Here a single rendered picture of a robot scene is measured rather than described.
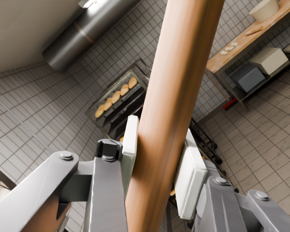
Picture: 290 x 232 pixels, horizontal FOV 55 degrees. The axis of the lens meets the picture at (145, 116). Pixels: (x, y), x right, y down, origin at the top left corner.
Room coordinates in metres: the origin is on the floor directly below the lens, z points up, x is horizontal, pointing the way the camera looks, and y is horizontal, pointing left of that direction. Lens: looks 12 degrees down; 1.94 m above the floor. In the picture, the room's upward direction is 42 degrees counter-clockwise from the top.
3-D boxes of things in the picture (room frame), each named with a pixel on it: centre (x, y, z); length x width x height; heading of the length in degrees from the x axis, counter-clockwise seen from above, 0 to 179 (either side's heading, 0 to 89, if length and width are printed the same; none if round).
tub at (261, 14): (4.28, -2.52, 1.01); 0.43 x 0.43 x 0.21
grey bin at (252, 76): (4.38, -1.67, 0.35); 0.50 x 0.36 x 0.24; 168
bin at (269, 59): (4.29, -2.08, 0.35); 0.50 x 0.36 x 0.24; 169
